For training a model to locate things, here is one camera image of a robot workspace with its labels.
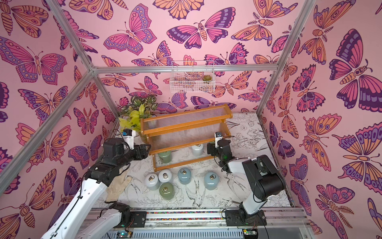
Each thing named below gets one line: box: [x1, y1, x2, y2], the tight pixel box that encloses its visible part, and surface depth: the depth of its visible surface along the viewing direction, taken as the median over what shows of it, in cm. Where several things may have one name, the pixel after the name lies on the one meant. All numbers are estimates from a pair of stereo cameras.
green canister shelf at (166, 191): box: [159, 182, 175, 201], surface depth 78 cm
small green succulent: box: [202, 74, 213, 81], surface depth 94 cm
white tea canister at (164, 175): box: [158, 169, 173, 183], surface depth 82 cm
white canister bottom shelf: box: [191, 143, 204, 157], surface depth 92 cm
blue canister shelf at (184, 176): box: [178, 167, 192, 185], surface depth 83 cm
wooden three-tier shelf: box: [140, 104, 233, 173], surface depth 91 cm
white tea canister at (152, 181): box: [144, 173, 161, 191], surface depth 81 cm
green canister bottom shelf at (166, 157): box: [158, 150, 172, 164], surface depth 89 cm
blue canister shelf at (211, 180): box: [203, 171, 220, 191], surface depth 81 cm
